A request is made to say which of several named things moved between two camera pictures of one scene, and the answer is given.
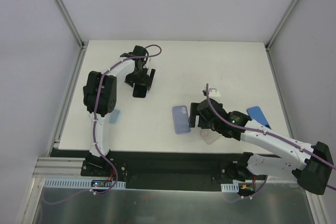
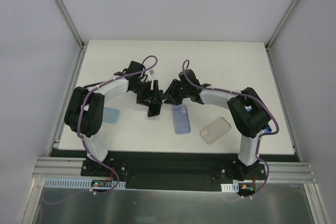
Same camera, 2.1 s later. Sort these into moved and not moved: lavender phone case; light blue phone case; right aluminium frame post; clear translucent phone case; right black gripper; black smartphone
Moved: right black gripper; black smartphone
Not moved: right aluminium frame post; light blue phone case; lavender phone case; clear translucent phone case
